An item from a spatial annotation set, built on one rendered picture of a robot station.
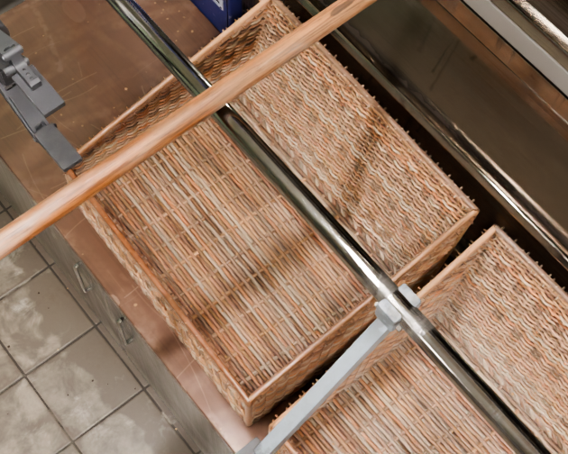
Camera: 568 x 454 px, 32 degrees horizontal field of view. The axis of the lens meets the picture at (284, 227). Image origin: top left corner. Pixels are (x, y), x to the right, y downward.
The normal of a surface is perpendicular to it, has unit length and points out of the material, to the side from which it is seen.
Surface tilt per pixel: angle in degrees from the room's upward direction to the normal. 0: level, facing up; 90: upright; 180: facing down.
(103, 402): 0
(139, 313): 0
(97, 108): 0
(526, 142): 70
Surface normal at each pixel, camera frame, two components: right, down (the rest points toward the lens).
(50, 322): 0.03, -0.43
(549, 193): -0.72, 0.38
